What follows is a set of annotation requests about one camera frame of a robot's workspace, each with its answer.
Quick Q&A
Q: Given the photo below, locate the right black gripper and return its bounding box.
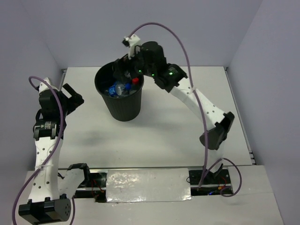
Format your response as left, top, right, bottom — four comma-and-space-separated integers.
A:
113, 45, 156, 83

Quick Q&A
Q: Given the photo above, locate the red cap red label bottle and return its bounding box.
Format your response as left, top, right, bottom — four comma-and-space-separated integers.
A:
129, 78, 139, 94

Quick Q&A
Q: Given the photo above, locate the blue label bottle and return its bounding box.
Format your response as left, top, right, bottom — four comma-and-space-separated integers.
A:
114, 81, 131, 97
104, 85, 118, 97

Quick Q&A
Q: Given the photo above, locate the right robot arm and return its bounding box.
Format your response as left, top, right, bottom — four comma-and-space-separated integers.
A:
112, 40, 235, 183

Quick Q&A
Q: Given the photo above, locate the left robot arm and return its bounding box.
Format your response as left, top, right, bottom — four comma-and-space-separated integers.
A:
18, 83, 92, 225

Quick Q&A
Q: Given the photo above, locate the black plastic waste bin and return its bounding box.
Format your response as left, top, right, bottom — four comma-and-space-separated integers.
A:
94, 62, 144, 121

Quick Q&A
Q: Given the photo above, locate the silver foil sheet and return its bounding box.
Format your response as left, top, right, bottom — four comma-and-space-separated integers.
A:
106, 168, 191, 203

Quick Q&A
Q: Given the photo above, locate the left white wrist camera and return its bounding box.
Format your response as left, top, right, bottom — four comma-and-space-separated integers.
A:
38, 77, 58, 94

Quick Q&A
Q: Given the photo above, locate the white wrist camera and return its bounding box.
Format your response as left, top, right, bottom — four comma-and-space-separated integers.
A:
122, 34, 141, 59
38, 77, 58, 94

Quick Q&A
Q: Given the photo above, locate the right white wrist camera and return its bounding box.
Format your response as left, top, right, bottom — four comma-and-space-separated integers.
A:
122, 34, 141, 59

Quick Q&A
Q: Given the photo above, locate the black metal base rail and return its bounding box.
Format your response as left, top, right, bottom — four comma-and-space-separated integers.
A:
74, 168, 233, 203

